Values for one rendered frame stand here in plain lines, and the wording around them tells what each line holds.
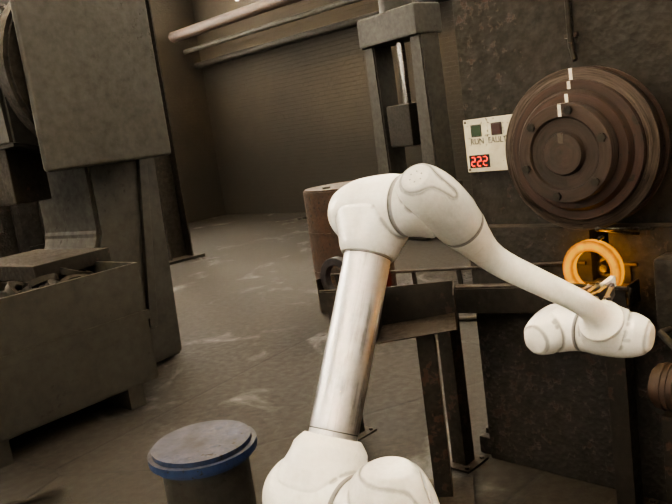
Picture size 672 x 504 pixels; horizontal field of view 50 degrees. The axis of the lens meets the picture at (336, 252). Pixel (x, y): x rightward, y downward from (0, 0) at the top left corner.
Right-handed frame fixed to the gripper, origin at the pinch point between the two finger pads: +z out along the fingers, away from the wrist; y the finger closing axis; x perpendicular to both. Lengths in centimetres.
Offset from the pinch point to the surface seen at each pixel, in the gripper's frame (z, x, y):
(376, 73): 440, 69, -443
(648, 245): 20.2, 5.2, 3.9
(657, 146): 13.1, 35.2, 11.9
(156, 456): -97, -23, -93
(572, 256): 13.0, 3.7, -16.3
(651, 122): 13.6, 41.7, 10.7
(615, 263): 12.6, 2.0, -3.0
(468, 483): -8, -73, -55
